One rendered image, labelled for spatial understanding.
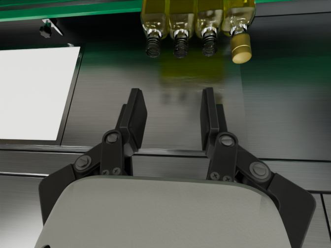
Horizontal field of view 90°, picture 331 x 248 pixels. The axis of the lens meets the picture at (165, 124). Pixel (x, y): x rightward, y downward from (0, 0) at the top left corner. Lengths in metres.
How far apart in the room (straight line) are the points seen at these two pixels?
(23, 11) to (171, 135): 0.56
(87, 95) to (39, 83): 0.18
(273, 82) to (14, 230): 0.77
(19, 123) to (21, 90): 0.11
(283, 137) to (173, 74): 0.32
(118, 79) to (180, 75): 0.18
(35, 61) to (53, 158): 0.34
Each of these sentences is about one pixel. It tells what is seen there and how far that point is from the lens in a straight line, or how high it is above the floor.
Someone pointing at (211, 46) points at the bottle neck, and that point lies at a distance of 0.36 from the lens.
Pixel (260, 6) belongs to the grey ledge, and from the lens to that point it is 0.67.
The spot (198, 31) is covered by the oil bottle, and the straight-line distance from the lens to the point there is 0.41.
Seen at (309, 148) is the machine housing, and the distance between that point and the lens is 0.52.
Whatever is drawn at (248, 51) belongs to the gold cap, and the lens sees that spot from 0.36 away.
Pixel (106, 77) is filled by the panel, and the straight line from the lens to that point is 0.53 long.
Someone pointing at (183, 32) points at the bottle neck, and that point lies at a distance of 0.39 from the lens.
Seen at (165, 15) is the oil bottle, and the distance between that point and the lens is 0.40.
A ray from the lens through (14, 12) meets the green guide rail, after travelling 0.74.
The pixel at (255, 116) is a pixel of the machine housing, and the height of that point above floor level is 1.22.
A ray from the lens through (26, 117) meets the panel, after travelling 0.62.
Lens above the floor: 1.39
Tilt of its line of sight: 18 degrees down
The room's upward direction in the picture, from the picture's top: 177 degrees counter-clockwise
